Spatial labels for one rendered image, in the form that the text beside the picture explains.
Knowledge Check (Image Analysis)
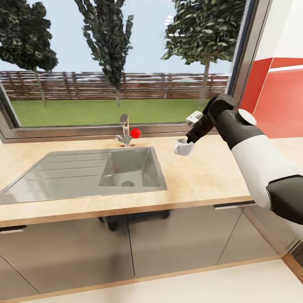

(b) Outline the coffee cup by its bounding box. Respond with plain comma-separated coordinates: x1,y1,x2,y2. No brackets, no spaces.
174,138,194,156

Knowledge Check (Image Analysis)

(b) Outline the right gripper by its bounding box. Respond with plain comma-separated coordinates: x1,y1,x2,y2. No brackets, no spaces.
186,119,212,144

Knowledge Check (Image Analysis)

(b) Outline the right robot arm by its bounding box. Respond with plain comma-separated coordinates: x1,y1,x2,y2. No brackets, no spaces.
186,93,303,243

